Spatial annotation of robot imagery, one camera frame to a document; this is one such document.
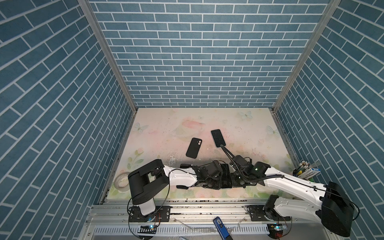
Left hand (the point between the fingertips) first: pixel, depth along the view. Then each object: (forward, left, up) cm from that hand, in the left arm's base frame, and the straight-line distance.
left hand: (222, 188), depth 81 cm
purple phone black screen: (+2, +22, -1) cm, 23 cm away
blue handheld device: (-18, +3, +2) cm, 19 cm away
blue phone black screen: (+34, -1, -2) cm, 34 cm away
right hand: (+2, -3, +3) cm, 5 cm away
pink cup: (+4, -36, +11) cm, 38 cm away
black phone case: (+27, +16, -2) cm, 32 cm away
